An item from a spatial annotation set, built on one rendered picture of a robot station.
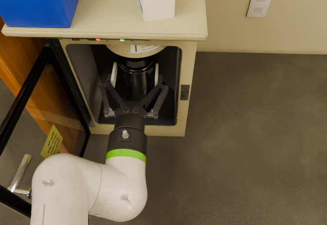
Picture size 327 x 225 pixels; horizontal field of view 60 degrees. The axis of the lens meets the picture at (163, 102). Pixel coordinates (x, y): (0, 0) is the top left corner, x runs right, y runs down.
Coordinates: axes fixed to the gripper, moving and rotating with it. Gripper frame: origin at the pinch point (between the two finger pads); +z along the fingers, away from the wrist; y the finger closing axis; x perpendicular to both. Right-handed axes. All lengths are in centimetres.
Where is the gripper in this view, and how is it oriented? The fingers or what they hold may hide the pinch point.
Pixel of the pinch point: (136, 70)
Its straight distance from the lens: 81.1
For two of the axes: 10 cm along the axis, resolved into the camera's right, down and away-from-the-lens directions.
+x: 0.0, 5.6, 8.3
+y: -10.0, -0.3, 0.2
